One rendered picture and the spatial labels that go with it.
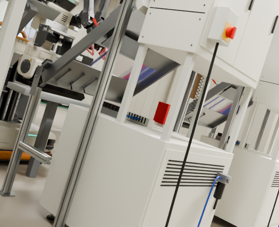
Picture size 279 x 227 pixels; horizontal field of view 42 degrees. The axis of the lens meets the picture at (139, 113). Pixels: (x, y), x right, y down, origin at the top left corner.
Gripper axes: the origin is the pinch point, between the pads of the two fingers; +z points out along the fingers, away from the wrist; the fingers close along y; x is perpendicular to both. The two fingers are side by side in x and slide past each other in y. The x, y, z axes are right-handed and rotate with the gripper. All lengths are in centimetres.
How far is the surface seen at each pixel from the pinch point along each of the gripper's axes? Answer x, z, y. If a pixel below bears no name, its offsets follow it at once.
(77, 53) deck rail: -2.5, 6.9, -21.2
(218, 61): -64, 45, -1
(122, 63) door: 247, -285, 415
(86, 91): 26.4, 6.4, 12.3
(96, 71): 9.4, 3.5, 5.8
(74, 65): 10.1, 3.3, -11.4
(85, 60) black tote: 143, -144, 167
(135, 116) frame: -5.7, 42.0, 9.4
